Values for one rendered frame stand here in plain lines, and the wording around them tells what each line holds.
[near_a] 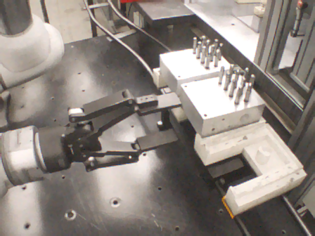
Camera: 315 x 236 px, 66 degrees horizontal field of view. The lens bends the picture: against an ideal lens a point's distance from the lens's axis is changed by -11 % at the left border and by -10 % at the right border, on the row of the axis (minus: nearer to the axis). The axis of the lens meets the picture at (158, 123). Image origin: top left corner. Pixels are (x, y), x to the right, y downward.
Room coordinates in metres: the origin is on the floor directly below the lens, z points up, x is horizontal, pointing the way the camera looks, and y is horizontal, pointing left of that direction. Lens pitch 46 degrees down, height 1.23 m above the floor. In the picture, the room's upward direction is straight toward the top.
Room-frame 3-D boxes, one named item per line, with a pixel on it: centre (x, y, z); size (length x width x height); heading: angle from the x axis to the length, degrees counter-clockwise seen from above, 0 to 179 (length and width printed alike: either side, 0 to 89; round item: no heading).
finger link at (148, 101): (0.31, 0.03, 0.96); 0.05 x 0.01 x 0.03; 109
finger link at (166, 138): (0.32, 0.00, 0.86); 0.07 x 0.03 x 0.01; 109
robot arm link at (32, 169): (0.25, 0.21, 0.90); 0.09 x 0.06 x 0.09; 19
